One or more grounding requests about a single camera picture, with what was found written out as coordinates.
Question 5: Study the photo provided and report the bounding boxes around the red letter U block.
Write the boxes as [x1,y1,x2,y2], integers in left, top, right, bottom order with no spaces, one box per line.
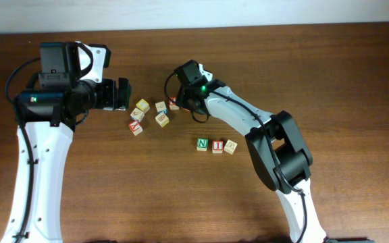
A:
[169,97,179,110]

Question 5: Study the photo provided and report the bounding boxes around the green letter N block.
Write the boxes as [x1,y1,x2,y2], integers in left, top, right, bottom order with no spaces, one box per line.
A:
[197,138,209,151]

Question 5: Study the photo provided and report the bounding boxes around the red letter I block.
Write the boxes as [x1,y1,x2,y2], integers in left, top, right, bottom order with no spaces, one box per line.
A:
[212,140,224,154]

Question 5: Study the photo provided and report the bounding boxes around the green edged picture block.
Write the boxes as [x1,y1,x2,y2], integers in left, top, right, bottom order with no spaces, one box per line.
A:
[224,140,238,155]

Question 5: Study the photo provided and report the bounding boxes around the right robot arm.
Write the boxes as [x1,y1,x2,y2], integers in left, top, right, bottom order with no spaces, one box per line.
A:
[176,78,328,243]

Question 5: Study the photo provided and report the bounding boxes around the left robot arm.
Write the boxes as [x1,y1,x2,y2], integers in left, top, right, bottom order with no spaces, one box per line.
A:
[1,41,131,242]

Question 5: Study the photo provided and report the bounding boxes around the yellow wooden block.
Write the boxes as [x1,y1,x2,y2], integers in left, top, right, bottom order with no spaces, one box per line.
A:
[136,99,150,113]

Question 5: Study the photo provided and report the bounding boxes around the plain block orange picture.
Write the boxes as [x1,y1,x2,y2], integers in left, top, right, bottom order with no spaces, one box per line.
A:
[130,108,145,122]

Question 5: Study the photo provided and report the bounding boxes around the plain block blue side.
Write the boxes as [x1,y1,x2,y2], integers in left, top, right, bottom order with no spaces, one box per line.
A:
[155,101,167,113]

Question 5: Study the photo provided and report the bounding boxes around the yellow edged picture block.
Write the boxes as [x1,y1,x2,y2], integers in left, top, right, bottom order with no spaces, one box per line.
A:
[155,113,170,128]

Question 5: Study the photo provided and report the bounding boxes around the red letter Y block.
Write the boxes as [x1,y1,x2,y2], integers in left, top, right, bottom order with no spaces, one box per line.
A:
[128,121,143,136]

